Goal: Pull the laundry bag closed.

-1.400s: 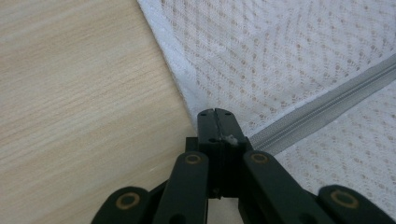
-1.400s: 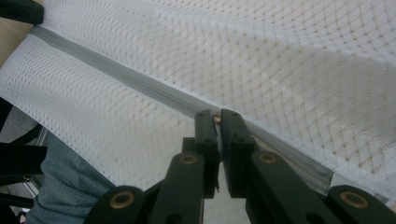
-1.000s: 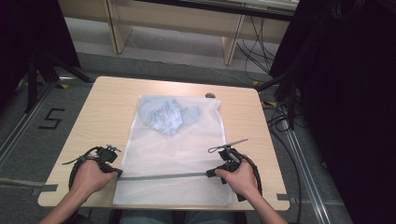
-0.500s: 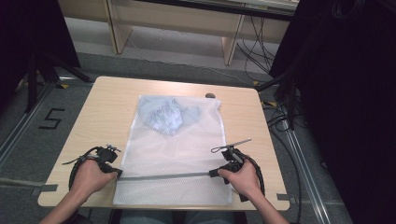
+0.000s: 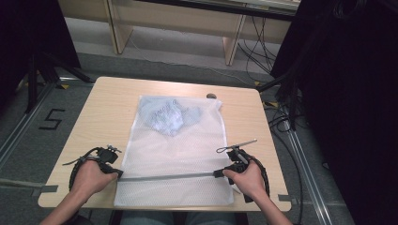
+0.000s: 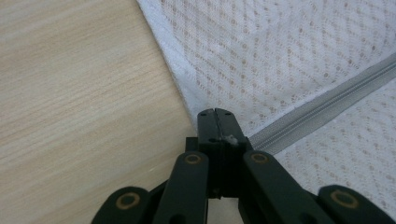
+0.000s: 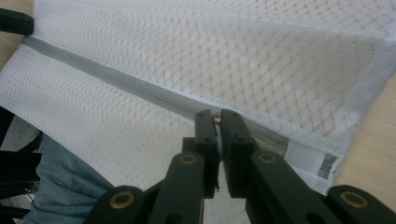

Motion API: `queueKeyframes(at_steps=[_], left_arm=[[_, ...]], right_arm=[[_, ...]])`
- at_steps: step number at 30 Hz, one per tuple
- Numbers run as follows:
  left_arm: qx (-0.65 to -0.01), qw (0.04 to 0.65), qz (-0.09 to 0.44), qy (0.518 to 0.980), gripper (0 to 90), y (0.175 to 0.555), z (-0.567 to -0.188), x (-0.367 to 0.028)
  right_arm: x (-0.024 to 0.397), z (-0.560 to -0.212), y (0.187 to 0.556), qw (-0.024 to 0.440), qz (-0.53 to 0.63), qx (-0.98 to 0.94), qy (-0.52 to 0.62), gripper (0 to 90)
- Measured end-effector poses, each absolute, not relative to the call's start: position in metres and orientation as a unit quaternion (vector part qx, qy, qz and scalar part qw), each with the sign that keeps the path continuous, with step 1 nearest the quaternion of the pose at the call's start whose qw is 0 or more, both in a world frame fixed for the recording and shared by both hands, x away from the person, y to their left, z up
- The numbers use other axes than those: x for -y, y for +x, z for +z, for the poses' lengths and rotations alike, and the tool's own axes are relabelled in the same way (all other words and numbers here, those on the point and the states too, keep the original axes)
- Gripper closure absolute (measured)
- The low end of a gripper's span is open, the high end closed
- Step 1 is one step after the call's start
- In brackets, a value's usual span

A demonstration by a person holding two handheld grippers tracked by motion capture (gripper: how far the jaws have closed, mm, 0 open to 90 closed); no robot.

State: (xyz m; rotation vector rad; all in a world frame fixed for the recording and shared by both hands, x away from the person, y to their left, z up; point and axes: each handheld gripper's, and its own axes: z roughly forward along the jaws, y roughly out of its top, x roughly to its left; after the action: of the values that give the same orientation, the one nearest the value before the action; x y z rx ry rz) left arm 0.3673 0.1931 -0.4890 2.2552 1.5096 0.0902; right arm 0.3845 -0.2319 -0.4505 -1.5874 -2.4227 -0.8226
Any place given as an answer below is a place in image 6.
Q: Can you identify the white mesh laundry bag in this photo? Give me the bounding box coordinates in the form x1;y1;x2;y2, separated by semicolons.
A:
135;0;396;224

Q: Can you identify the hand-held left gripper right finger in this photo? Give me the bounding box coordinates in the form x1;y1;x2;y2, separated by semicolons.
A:
215;107;254;199

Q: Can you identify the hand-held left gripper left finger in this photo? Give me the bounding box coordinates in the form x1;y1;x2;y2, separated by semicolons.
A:
185;108;224;199

